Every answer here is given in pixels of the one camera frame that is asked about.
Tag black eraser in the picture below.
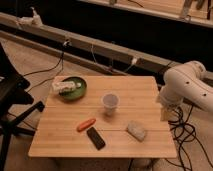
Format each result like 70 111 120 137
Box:
87 127 105 150

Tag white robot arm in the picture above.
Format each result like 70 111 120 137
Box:
157 61 213 121

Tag white sponge block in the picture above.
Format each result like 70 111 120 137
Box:
126 121 146 142

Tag wooden table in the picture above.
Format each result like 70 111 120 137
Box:
29 76 177 158

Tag clear plastic cup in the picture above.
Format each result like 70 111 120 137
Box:
101 93 119 116

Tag orange carrot toy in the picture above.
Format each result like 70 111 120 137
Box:
76 118 96 132

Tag green plate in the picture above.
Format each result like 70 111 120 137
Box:
59 76 87 101

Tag white crumpled object on plate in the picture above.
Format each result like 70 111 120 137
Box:
52 81 81 93

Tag black office chair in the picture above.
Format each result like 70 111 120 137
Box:
0 43 45 171

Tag black floor cables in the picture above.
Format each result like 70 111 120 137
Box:
164 104 213 171

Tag metal rail beam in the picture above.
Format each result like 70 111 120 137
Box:
0 12 213 80

